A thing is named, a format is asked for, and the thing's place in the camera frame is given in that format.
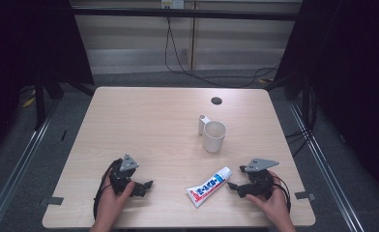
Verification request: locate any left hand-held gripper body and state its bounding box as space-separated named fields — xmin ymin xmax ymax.
xmin=108 ymin=154 xmax=144 ymax=196

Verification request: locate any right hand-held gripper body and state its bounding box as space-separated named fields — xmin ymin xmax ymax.
xmin=237 ymin=158 xmax=280 ymax=201

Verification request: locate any white toothpaste tube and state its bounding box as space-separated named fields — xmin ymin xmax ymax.
xmin=186 ymin=166 xmax=233 ymax=209

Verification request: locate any white cup with handle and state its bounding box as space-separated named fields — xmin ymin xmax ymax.
xmin=197 ymin=114 xmax=228 ymax=154

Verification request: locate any person's left hand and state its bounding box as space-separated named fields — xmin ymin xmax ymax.
xmin=95 ymin=173 xmax=136 ymax=224

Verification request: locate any person's right hand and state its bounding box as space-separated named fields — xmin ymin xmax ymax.
xmin=245 ymin=170 xmax=292 ymax=224

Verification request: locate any grey tape piece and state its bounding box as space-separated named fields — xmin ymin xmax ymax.
xmin=38 ymin=196 xmax=65 ymax=207
xmin=294 ymin=190 xmax=317 ymax=201

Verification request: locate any yellow floor object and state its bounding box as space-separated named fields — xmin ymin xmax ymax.
xmin=20 ymin=89 xmax=37 ymax=109

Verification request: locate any black curtain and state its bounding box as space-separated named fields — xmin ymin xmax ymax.
xmin=274 ymin=0 xmax=379 ymax=202
xmin=0 ymin=0 xmax=95 ymax=162

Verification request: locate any black horizontal bar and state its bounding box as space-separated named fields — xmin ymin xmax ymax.
xmin=71 ymin=7 xmax=304 ymax=22

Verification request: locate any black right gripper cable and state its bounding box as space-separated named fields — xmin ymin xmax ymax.
xmin=272 ymin=175 xmax=292 ymax=214

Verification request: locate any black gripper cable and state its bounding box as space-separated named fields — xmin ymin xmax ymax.
xmin=272 ymin=175 xmax=292 ymax=214
xmin=93 ymin=159 xmax=123 ymax=220

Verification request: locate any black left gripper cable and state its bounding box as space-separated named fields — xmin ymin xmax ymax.
xmin=93 ymin=159 xmax=123 ymax=220

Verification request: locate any black cable bundle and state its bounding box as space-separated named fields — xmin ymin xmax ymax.
xmin=284 ymin=86 xmax=319 ymax=159

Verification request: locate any metal floor rail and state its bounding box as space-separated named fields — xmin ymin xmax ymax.
xmin=288 ymin=101 xmax=367 ymax=232
xmin=0 ymin=100 xmax=61 ymax=232

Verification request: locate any black floor cable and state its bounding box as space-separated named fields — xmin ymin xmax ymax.
xmin=163 ymin=16 xmax=280 ymax=89

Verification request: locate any white wall outlet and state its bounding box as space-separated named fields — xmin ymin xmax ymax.
xmin=160 ymin=0 xmax=186 ymax=10

